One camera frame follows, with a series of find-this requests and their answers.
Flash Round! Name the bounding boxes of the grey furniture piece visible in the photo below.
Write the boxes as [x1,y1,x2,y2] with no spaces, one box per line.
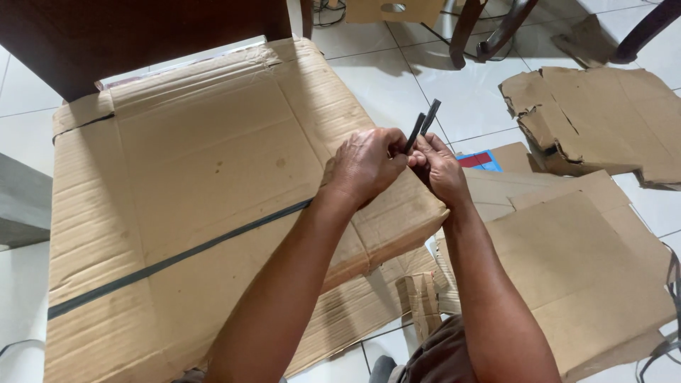
[0,152,53,251]

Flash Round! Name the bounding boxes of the person's left hand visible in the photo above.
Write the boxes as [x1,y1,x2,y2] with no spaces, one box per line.
[323,127,410,210]

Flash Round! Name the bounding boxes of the curved dark wooden leg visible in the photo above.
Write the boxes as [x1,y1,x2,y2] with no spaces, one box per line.
[611,0,681,65]

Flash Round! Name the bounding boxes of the torn brown cardboard sheet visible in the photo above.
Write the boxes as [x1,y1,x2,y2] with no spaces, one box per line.
[499,66,681,191]

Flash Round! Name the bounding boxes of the small brown cardboard piece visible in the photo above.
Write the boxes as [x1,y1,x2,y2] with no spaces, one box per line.
[488,141,539,174]

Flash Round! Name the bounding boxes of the dark wooden table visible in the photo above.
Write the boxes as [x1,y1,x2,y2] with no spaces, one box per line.
[0,0,293,103]

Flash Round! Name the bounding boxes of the blue and red paper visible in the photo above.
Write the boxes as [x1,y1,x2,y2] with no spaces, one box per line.
[456,150,503,173]

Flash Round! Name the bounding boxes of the person's brown shorts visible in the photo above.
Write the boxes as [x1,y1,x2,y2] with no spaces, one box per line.
[387,313,481,383]

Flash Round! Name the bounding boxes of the creased flattened cardboard sheet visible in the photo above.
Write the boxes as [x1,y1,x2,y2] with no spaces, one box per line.
[283,246,443,379]

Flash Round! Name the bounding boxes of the black cables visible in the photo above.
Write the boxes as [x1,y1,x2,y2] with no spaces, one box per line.
[312,0,348,28]

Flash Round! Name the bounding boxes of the large brown cardboard box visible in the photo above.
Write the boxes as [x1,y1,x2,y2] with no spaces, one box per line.
[44,37,450,383]

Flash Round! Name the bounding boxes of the dark wooden chair legs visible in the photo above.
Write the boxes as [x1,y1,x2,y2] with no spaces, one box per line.
[448,0,539,70]

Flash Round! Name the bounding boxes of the loose black strap bundle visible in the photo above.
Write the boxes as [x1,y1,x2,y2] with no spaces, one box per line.
[635,244,681,383]

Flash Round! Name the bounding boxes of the thin black cable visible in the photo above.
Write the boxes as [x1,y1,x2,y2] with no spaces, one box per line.
[0,339,46,357]

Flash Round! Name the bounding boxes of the brown cardboard scrap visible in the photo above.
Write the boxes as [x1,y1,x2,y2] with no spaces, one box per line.
[550,14,621,69]

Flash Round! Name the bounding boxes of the person's right hand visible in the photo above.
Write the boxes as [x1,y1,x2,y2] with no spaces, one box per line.
[408,132,473,211]

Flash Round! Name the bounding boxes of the cardboard piece with handle hole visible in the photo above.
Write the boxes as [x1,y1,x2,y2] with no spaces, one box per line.
[345,0,446,25]

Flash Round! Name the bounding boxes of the large flat cardboard sheet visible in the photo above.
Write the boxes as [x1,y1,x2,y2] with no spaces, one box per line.
[435,169,677,383]

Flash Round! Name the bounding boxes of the long black plastic strap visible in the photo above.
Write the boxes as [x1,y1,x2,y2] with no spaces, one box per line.
[47,98,442,321]

